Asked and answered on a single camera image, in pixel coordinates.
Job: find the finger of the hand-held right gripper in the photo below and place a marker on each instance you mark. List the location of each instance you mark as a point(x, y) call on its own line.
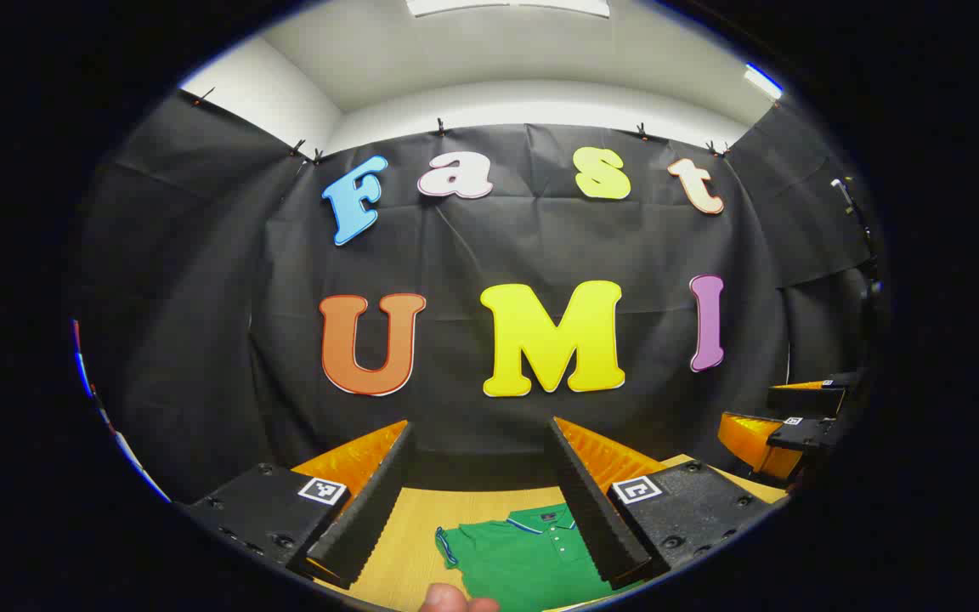
point(804, 435)
point(804, 399)

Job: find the ceiling light panel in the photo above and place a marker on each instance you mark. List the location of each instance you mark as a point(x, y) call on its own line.
point(761, 81)
point(506, 7)

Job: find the black backdrop cloth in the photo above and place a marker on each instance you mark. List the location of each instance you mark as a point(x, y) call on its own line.
point(472, 238)

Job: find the green T-shirt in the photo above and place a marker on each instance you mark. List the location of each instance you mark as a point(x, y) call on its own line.
point(523, 561)

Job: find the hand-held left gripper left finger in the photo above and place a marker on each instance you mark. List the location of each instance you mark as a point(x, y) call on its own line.
point(370, 510)

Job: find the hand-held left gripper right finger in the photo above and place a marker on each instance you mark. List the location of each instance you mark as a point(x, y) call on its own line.
point(596, 510)

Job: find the row of black cloth clips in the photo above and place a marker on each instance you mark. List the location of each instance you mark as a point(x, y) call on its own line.
point(440, 129)

